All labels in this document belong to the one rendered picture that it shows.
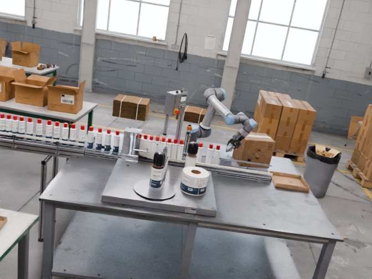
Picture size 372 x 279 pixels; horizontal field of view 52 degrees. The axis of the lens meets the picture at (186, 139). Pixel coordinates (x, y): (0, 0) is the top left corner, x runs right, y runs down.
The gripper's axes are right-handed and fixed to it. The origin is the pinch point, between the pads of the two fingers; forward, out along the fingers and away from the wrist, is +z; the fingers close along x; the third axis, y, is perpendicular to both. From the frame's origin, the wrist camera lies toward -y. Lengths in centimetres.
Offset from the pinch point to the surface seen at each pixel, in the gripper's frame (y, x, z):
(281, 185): 13, 53, -9
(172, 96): 0, -67, -8
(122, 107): -391, -83, 145
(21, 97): -134, -191, 132
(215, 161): 2.6, -1.5, 13.5
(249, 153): -18.7, 24.7, -7.1
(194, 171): 47, -24, 18
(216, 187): 30.3, 4.7, 22.6
